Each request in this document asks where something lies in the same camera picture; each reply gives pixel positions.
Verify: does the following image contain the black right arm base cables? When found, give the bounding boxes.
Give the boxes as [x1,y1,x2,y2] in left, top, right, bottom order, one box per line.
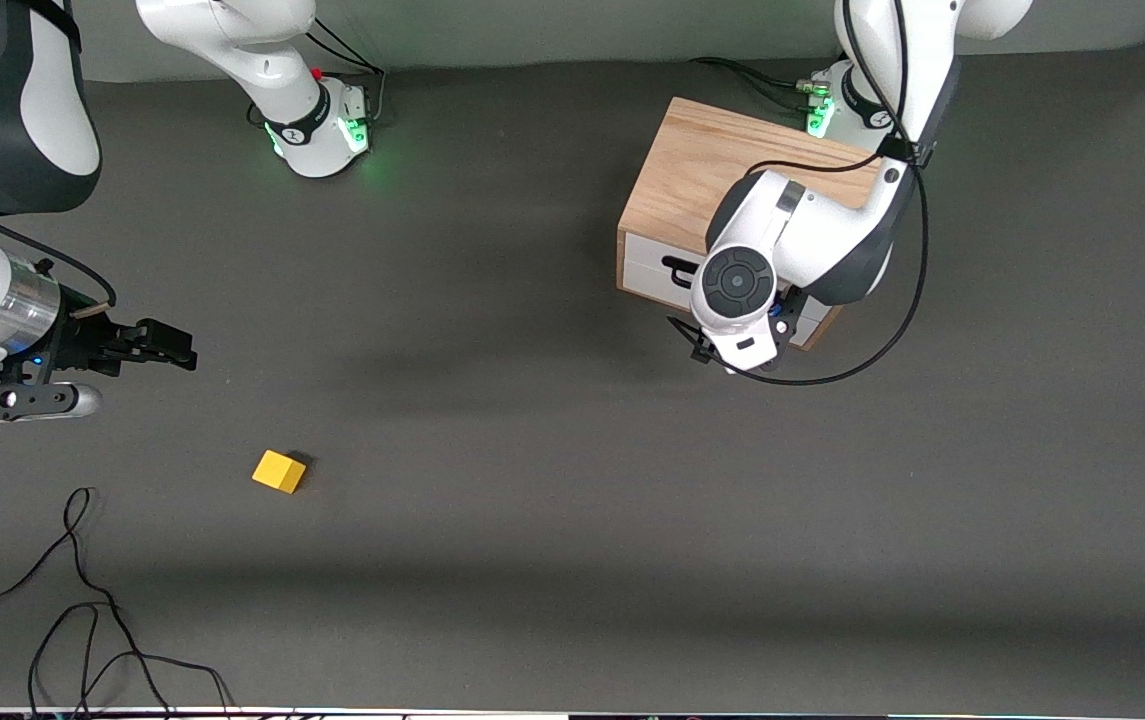
[305,16,389,124]

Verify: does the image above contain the black left arm base cables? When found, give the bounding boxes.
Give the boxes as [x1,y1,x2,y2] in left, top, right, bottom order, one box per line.
[690,56,830,113]

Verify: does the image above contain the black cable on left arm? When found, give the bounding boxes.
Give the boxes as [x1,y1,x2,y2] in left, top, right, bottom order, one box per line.
[747,0,933,387]

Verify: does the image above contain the black arm base cables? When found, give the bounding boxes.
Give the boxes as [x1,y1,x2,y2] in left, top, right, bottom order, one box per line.
[690,56,830,113]
[305,16,389,124]

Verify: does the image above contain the yellow block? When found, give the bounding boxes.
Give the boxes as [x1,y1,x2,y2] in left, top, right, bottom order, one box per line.
[252,450,307,495]

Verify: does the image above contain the wooden drawer with white front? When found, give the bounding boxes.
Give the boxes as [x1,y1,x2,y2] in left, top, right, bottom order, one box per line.
[620,232,833,351]

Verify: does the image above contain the loose thin black cable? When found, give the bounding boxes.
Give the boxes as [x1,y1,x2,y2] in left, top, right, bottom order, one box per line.
[0,487,235,720]

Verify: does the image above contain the light wooden drawer cabinet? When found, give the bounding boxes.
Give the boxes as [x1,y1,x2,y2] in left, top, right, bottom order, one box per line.
[617,97,883,351]

